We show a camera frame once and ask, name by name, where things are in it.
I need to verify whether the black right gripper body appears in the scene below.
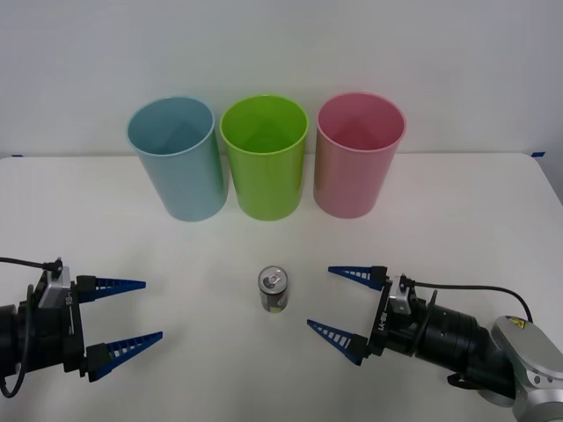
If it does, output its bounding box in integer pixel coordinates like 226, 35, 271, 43
367, 275, 422, 357

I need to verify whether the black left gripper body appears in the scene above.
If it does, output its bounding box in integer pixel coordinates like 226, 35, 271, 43
19, 280, 88, 375

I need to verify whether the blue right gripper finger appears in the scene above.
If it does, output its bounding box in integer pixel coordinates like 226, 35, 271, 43
306, 319, 370, 367
327, 265, 389, 292

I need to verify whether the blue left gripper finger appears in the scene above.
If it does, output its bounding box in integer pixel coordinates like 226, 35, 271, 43
75, 274, 147, 305
85, 331, 165, 382

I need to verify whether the black drink can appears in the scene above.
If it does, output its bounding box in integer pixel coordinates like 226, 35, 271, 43
257, 265, 290, 315

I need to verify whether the pink plastic bin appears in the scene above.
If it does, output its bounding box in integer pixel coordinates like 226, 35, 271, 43
312, 91, 407, 220

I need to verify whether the pale blue plastic bin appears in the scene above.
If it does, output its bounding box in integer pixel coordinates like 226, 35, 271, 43
126, 95, 230, 222

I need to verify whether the green plastic bin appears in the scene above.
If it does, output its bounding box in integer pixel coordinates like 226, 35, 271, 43
219, 94, 311, 222

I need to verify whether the right arm wrist camera box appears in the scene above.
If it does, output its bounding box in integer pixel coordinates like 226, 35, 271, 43
391, 274, 419, 316

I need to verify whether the arm wrist camera box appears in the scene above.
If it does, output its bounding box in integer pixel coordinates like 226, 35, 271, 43
37, 258, 74, 309
391, 274, 419, 316

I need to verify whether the left arm wrist camera box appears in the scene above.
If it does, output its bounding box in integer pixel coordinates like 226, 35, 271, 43
37, 258, 74, 309

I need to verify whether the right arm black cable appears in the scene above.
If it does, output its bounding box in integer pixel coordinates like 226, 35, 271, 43
406, 280, 534, 323

